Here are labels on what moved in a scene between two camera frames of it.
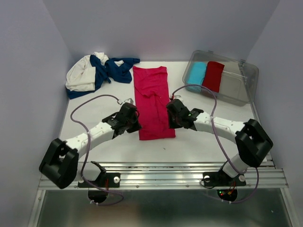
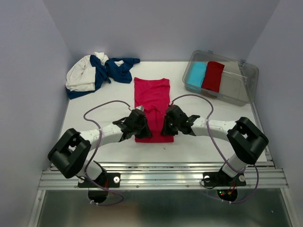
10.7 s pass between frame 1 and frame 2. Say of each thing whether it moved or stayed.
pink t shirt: moved
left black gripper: moved
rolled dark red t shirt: stayed
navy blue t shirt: stayed
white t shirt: stayed
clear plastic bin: stayed
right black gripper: moved
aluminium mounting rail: stayed
